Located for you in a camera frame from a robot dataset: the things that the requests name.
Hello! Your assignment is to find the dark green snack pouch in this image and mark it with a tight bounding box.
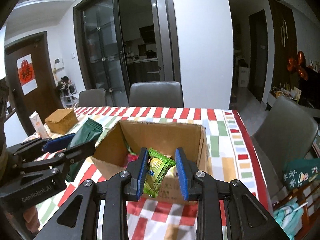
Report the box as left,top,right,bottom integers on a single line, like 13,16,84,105
66,118,103,183

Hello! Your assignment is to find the pink purple snack packet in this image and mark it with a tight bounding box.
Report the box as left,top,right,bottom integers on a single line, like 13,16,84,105
123,153,138,168

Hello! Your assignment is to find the green yellow snack packet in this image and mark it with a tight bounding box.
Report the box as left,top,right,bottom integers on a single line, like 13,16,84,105
143,148,176,198

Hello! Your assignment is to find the left hand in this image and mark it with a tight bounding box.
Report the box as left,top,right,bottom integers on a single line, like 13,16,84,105
23,206,40,233

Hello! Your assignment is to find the woven wicker box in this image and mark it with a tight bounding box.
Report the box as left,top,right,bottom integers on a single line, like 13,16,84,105
45,109,78,134

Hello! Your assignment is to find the white orange drink carton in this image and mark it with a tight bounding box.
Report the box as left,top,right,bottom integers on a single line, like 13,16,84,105
29,111,50,139

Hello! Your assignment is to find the teal cloth on chair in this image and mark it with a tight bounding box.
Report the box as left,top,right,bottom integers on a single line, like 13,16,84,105
273,199,306,239

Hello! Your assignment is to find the dark brown entrance door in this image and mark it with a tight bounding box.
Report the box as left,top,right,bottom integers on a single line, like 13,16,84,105
4,31,62,135

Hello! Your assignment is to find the colourful checkered tablecloth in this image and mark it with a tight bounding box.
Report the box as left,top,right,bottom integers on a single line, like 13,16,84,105
23,106,273,240

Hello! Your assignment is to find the dark green christmas bag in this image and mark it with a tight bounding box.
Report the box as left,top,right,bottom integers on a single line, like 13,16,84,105
283,158,319,191

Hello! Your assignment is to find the grey chair far left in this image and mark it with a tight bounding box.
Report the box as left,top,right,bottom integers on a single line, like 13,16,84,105
78,88,107,107

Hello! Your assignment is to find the grey chair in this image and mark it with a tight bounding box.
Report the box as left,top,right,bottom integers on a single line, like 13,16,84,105
129,81,184,108
251,96,318,198
78,88,107,107

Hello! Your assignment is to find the brown cardboard box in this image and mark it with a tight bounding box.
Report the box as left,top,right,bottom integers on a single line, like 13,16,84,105
90,119,210,205

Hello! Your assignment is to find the red fu character poster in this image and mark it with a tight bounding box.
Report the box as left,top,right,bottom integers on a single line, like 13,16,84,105
16,54,37,95

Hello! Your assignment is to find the grey chair right side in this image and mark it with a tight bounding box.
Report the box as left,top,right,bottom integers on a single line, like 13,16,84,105
251,96,318,198

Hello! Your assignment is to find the glass sliding door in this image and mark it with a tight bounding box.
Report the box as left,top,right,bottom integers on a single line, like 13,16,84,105
73,0,130,107

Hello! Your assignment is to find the grey chair far middle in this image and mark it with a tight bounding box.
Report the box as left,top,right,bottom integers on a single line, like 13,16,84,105
129,81,184,108

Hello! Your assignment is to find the red foil balloon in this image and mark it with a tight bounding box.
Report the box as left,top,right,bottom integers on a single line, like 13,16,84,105
287,51,308,81

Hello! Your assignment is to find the white wall intercom panel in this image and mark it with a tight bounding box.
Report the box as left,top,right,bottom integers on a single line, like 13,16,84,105
54,58,64,70

